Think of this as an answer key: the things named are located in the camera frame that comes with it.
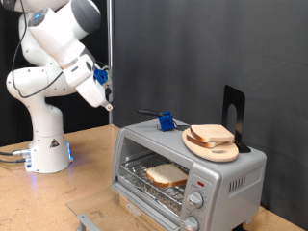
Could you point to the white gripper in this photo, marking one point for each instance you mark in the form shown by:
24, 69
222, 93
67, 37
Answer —
89, 86

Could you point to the metal spatula with blue block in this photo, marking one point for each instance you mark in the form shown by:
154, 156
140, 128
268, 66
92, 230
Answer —
166, 121

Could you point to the white bread slice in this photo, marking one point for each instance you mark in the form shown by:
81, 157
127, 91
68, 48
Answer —
166, 174
211, 132
199, 142

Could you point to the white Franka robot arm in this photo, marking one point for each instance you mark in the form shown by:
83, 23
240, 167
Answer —
48, 48

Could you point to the silver oven knob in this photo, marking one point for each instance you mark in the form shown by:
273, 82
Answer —
195, 200
191, 224

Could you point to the silver toaster oven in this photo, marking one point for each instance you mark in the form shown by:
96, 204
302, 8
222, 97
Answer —
231, 199

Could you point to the black backdrop curtain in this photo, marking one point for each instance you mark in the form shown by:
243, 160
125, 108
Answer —
89, 122

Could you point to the vertical metal pole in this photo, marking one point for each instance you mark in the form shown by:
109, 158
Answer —
110, 32

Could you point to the aluminium foil liner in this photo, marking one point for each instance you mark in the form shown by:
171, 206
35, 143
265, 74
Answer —
141, 190

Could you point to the dark grey backdrop panel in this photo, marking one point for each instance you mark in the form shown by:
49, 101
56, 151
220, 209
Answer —
208, 48

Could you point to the round wooden cutting board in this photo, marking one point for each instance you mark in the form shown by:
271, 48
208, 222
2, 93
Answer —
218, 155

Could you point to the black metal bookend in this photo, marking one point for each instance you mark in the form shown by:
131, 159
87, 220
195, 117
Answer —
239, 102

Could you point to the wrist camera with green sticker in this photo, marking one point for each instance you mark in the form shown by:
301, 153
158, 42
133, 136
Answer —
108, 77

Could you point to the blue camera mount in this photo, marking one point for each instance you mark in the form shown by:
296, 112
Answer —
101, 76

